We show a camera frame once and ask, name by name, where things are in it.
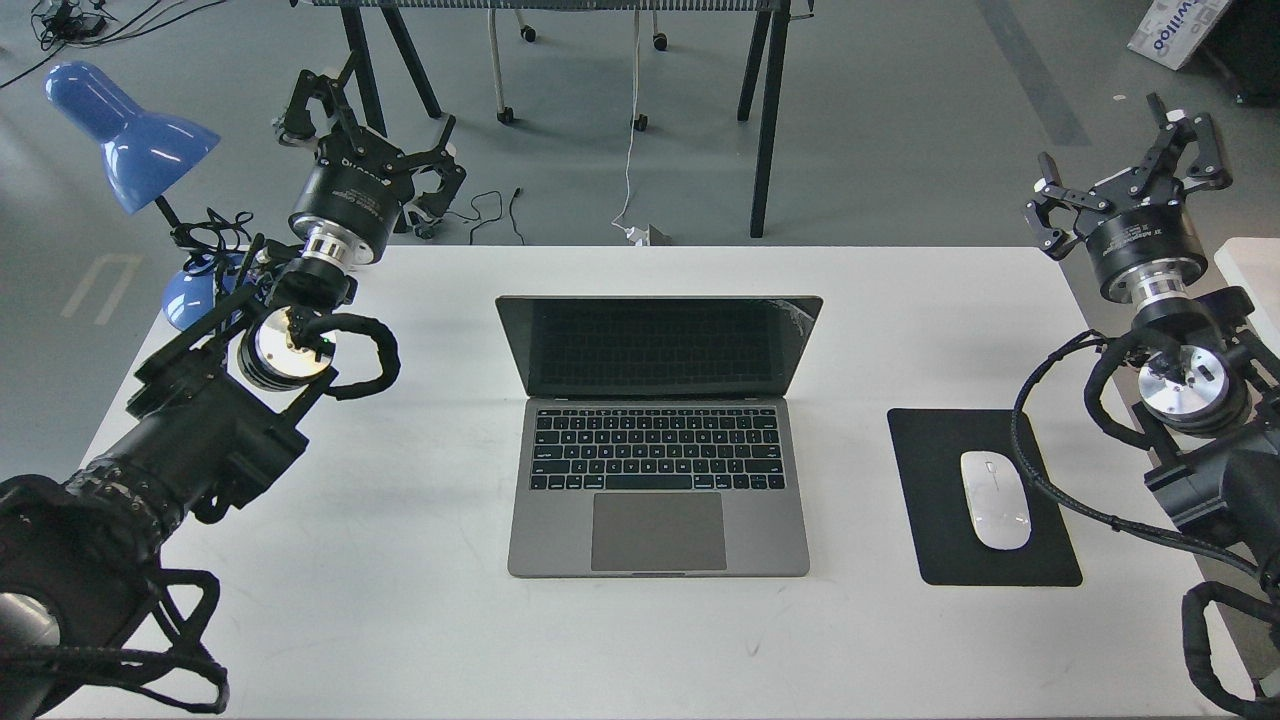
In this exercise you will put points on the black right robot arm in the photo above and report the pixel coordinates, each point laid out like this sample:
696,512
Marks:
1189,382

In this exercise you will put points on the white power adapter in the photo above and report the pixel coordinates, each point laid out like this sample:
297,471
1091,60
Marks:
646,236

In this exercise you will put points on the blue desk lamp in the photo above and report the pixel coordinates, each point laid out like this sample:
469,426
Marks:
144,153

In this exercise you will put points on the black cable bundle floor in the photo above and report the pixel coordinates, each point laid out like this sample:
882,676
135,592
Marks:
57,26

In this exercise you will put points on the grey open laptop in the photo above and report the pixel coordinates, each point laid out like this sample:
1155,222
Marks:
656,440

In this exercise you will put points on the white cardboard box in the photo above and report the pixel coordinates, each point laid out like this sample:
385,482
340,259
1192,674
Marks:
1170,32

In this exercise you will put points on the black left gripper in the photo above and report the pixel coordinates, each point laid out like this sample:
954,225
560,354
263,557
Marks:
352,195

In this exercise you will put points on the white computer mouse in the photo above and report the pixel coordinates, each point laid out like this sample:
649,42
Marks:
996,500

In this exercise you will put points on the black mouse pad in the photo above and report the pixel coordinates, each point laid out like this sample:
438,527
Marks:
928,444

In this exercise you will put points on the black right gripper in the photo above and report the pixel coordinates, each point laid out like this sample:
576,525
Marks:
1140,235

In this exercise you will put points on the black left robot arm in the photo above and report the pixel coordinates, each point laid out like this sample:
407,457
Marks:
86,600

